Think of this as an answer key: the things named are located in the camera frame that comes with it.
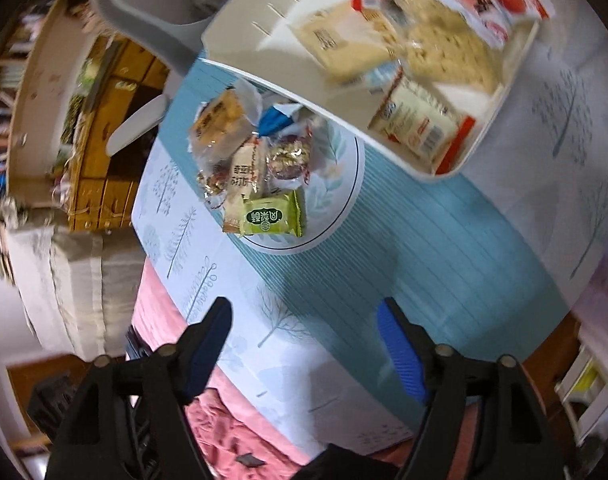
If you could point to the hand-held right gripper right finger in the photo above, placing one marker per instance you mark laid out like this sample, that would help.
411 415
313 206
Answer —
404 355

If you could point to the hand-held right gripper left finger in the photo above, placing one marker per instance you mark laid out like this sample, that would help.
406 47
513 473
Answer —
203 355

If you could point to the green snack packet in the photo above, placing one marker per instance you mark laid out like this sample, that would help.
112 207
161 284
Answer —
271 215

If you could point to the small clear red-print packet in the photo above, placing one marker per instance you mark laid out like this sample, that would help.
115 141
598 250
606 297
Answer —
211 185

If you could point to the yellow bun packet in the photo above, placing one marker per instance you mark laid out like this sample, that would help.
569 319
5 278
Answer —
218 117

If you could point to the blue candy wrapper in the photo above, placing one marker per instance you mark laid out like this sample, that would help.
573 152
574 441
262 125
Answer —
276 119

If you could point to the pale sandwich bread packet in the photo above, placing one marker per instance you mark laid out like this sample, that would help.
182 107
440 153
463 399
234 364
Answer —
334 45

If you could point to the white plastic bin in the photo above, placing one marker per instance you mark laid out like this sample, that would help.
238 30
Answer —
244 35

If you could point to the red white apple-print packet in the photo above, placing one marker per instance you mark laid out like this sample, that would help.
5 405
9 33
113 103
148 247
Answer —
504 5

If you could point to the pink blanket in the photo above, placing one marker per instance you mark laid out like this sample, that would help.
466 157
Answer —
218 420

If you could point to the dark blue clothing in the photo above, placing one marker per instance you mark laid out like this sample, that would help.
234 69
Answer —
133 345

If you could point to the person's dark trousers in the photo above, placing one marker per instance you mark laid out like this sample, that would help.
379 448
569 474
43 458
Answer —
344 465

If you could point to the lace-covered cabinet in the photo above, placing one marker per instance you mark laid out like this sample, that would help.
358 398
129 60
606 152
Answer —
73 285

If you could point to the black object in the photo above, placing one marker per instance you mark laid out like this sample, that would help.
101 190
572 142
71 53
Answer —
53 405

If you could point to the white and yellow object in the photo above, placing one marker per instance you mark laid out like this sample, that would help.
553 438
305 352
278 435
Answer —
581 390

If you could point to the wooden desk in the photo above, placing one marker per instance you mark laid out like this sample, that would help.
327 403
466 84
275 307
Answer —
108 185

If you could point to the wooden bookshelf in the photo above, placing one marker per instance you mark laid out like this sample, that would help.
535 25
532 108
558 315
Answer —
38 110

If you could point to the long row of books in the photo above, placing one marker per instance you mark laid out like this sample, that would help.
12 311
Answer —
13 70

